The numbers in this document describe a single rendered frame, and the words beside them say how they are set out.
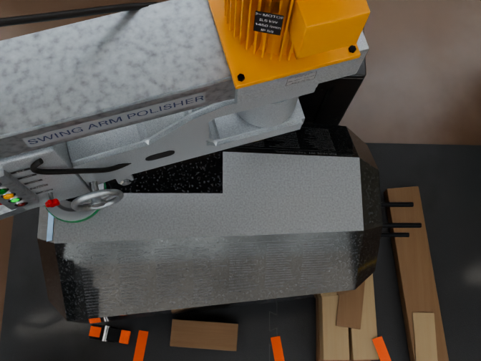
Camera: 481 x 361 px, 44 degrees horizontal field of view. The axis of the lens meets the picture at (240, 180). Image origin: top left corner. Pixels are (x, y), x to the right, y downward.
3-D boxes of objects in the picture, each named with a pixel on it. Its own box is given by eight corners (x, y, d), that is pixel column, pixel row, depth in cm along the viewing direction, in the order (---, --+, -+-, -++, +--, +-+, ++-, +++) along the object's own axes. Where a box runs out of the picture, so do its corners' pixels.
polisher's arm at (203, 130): (280, 84, 197) (299, 3, 150) (301, 149, 192) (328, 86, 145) (58, 142, 190) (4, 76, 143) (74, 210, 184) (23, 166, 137)
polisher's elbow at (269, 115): (239, 61, 179) (242, 28, 160) (302, 76, 178) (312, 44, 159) (223, 119, 174) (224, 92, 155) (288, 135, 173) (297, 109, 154)
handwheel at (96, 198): (120, 172, 181) (112, 157, 167) (128, 203, 179) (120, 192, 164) (71, 185, 180) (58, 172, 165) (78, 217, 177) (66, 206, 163)
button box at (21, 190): (38, 193, 168) (2, 165, 141) (39, 203, 167) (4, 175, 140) (9, 201, 167) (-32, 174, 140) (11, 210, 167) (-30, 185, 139)
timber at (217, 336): (171, 346, 280) (169, 346, 268) (174, 319, 283) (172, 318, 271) (235, 350, 280) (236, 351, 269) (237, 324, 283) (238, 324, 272)
